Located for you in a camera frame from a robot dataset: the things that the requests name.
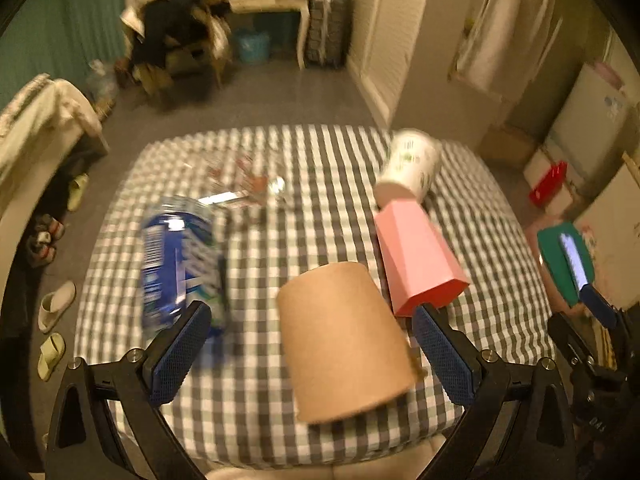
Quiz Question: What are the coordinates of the brown paper cup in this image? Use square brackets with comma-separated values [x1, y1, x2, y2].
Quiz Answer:
[276, 262, 423, 425]

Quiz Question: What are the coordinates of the blue laundry basket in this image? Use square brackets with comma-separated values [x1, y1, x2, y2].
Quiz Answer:
[234, 29, 270, 65]

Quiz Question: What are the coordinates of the bed with patterned bedding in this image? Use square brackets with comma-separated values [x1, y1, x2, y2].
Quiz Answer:
[0, 71, 109, 271]

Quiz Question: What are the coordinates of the white patterned paper cup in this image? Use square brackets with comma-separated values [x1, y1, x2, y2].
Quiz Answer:
[373, 129, 442, 209]

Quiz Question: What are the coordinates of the pink faceted cup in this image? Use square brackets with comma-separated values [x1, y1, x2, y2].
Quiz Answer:
[374, 200, 471, 318]

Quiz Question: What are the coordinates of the light green slipper under bed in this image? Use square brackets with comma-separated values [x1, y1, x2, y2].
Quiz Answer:
[67, 174, 89, 212]

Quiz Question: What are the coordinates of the teal window curtain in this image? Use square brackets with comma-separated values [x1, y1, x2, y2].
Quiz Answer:
[1, 0, 125, 105]

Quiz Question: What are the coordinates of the white louvered wardrobe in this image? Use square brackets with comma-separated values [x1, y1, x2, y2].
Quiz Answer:
[346, 0, 426, 128]

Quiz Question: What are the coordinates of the blue plastic bottle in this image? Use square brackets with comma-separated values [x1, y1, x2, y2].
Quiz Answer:
[141, 196, 228, 338]

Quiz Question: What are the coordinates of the white refrigerator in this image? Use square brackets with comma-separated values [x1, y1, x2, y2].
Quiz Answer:
[544, 64, 639, 200]

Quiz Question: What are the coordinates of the wooden chair with clothes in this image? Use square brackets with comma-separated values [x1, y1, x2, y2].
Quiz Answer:
[120, 0, 231, 96]

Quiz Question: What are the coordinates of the beige slipper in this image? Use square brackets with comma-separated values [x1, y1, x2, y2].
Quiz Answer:
[37, 281, 77, 334]

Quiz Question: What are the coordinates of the brown stool green cushion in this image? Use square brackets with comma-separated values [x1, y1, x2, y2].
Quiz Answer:
[525, 216, 594, 318]

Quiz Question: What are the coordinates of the cardboard box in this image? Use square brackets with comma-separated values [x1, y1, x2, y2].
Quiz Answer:
[477, 125, 538, 170]

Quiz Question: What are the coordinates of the grey white checked tablecloth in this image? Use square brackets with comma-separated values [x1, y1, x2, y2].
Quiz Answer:
[74, 125, 553, 469]

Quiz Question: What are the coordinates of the pair of sneakers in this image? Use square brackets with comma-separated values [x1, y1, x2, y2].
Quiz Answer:
[26, 214, 66, 269]

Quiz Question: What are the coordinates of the large water jug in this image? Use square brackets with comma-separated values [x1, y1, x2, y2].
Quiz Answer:
[87, 60, 118, 107]

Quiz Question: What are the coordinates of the silver suitcase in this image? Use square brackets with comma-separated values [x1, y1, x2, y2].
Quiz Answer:
[305, 0, 352, 67]

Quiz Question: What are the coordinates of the hanging white towel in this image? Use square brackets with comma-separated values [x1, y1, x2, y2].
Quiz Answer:
[452, 0, 558, 102]

